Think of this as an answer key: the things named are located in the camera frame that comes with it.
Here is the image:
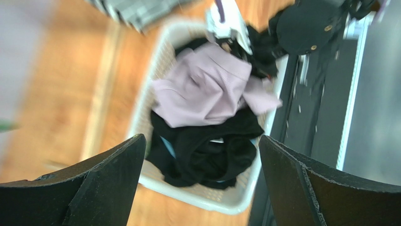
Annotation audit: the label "green plastic hanger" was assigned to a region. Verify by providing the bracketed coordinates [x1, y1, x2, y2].
[0, 119, 18, 133]

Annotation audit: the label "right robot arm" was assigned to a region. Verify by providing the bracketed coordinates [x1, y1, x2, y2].
[215, 0, 376, 79]

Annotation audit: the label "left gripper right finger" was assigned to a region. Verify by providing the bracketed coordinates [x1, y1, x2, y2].
[259, 136, 401, 226]

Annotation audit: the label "wooden clothes rack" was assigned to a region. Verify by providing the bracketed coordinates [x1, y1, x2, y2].
[44, 22, 126, 171]

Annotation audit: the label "blue tank top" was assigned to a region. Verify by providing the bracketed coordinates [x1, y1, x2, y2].
[160, 137, 256, 183]

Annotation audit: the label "pink tank top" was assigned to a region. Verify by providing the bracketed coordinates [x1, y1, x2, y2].
[152, 42, 282, 128]

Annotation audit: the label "black white striped tank top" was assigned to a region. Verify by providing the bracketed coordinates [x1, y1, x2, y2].
[87, 0, 193, 32]

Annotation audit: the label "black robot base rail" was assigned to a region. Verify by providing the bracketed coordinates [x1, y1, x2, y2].
[249, 18, 369, 226]

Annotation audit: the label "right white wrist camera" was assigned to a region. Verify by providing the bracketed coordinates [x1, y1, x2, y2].
[205, 0, 253, 55]

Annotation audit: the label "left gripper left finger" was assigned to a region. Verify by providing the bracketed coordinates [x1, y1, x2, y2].
[0, 134, 146, 226]

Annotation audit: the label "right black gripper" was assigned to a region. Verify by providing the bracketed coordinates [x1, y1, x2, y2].
[219, 25, 282, 79]

